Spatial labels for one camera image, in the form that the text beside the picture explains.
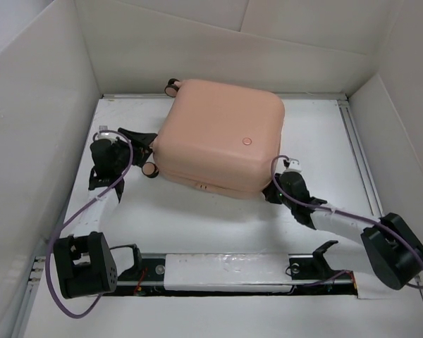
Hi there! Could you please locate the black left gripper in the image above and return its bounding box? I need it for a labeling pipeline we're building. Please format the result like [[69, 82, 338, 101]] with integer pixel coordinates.
[[113, 130, 157, 173]]

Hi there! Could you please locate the pink hard-shell suitcase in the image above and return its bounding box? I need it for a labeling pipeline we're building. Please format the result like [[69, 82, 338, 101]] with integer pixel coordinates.
[[152, 79, 285, 199]]

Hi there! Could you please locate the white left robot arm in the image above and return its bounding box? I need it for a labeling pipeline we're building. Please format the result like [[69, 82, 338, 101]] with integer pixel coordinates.
[[53, 128, 158, 299]]

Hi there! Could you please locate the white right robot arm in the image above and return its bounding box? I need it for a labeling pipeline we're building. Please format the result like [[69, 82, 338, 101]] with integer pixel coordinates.
[[263, 170, 423, 290]]

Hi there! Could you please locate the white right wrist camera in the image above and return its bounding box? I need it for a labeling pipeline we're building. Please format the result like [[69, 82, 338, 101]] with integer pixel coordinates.
[[283, 158, 302, 173]]

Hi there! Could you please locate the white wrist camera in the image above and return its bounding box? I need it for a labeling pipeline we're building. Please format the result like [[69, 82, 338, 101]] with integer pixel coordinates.
[[93, 125, 115, 142], [283, 158, 302, 173]]

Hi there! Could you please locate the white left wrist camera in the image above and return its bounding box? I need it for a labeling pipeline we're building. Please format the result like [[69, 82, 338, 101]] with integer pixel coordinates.
[[93, 125, 115, 142]]

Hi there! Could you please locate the black base rail with white cover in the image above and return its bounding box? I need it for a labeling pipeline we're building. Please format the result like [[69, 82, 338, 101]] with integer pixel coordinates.
[[113, 253, 357, 296]]

